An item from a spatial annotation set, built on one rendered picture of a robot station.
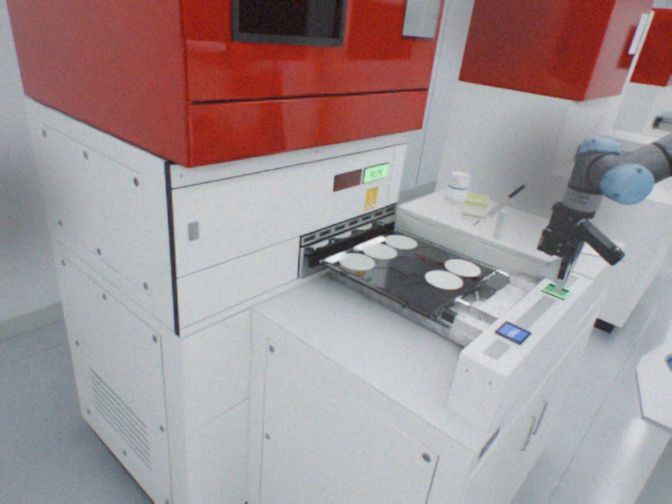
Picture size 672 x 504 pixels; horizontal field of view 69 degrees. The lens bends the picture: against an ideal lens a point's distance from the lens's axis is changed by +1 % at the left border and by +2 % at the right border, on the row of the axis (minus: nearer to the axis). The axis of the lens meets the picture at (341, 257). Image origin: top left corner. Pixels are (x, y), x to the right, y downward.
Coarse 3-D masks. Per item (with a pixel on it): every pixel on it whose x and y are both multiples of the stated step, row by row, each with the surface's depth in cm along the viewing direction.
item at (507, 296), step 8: (504, 288) 133; (512, 288) 133; (520, 288) 133; (496, 296) 128; (504, 296) 129; (512, 296) 129; (520, 296) 129; (488, 304) 124; (496, 304) 124; (504, 304) 125; (512, 304) 125; (504, 312) 121; (456, 336) 112; (464, 336) 110; (464, 344) 111
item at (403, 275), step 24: (384, 240) 148; (336, 264) 131; (384, 264) 134; (408, 264) 135; (432, 264) 137; (384, 288) 122; (408, 288) 123; (432, 288) 124; (456, 288) 125; (432, 312) 114
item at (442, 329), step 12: (336, 276) 138; (360, 288) 133; (372, 300) 131; (384, 300) 128; (396, 312) 126; (408, 312) 124; (420, 324) 122; (432, 324) 120; (444, 324) 119; (444, 336) 118
